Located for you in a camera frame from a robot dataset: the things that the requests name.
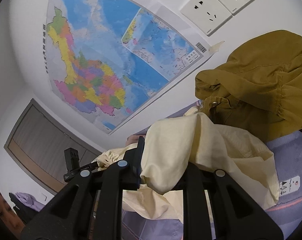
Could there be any cream beige jacket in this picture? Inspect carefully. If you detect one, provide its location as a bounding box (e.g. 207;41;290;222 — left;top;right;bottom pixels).
94;106;281;224

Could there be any grey wooden door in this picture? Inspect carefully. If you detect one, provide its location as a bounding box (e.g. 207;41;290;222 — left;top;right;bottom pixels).
4;99;101;194

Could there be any white care label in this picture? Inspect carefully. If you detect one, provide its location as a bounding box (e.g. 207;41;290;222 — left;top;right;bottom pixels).
279;176;301;196

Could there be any person head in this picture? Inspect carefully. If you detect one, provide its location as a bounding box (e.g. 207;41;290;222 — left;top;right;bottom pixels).
0;193;25;239

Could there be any olive brown jacket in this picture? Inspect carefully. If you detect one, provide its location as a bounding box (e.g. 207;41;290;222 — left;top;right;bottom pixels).
195;30;302;142

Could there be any colourful wall map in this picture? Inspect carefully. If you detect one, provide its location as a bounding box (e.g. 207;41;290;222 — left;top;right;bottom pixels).
43;0;212;134

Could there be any white wall socket left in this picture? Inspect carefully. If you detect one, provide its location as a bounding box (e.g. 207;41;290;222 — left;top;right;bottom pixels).
180;0;232;36

